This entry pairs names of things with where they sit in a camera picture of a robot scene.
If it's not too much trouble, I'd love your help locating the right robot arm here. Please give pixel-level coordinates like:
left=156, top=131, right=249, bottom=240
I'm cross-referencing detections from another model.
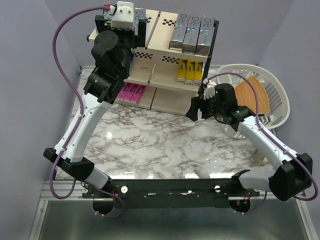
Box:
left=186, top=83, right=319, bottom=201

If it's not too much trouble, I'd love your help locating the pink toothpaste box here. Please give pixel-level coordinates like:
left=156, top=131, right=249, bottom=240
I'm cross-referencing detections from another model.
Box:
left=117, top=82, right=132, bottom=102
left=130, top=84, right=147, bottom=105
left=123, top=84, right=139, bottom=103

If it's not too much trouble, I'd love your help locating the pink toothpaste box back side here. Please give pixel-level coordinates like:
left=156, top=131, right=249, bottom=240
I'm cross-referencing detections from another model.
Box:
left=130, top=84, right=147, bottom=105

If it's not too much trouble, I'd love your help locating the silver blue R&O box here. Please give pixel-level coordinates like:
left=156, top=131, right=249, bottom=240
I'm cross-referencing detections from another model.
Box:
left=103, top=12, right=113, bottom=21

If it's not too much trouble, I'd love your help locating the red R&O toothpaste box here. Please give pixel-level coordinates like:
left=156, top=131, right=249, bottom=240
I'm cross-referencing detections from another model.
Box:
left=195, top=16, right=215, bottom=56

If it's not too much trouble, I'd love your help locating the white plastic dish basket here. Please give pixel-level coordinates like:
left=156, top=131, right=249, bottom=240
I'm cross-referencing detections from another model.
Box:
left=214, top=64, right=290, bottom=139

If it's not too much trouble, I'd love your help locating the yellow toothpaste box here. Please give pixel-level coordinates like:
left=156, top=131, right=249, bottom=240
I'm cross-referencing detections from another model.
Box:
left=177, top=58, right=188, bottom=83
left=184, top=59, right=196, bottom=85
left=192, top=60, right=203, bottom=86

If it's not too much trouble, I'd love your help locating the red toothpaste box barcode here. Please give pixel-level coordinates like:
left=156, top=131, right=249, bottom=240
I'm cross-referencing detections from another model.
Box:
left=169, top=12, right=190, bottom=51

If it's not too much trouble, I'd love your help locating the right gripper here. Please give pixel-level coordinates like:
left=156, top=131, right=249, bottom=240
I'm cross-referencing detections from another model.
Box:
left=185, top=91, right=225, bottom=121

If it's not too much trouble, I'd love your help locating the silver red R&O box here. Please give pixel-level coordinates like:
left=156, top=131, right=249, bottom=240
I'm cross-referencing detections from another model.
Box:
left=182, top=15, right=202, bottom=55

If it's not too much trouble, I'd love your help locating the woven wicker fan tray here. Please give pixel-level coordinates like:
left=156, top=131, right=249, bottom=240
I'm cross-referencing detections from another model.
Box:
left=235, top=75, right=271, bottom=115

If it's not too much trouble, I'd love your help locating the aluminium table frame rail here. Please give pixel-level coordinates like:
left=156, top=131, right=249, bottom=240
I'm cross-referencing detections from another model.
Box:
left=39, top=180, right=83, bottom=201

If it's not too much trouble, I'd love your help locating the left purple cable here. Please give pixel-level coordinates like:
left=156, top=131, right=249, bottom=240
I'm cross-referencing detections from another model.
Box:
left=48, top=6, right=126, bottom=218

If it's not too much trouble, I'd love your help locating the black mounting rail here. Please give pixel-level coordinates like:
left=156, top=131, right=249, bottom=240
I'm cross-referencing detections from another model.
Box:
left=82, top=178, right=260, bottom=209

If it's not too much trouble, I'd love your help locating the beige three-tier shelf rack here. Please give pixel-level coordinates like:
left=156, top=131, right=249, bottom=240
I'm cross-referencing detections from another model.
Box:
left=88, top=9, right=219, bottom=116

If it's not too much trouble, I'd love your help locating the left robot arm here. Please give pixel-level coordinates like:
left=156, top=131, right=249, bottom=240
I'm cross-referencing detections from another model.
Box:
left=43, top=15, right=147, bottom=198

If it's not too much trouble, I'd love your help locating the light blue toothpaste box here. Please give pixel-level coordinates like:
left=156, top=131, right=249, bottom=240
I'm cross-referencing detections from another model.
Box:
left=130, top=51, right=135, bottom=65

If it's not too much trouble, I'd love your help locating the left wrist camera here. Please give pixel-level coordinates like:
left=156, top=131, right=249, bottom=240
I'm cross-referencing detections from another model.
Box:
left=103, top=1, right=135, bottom=31

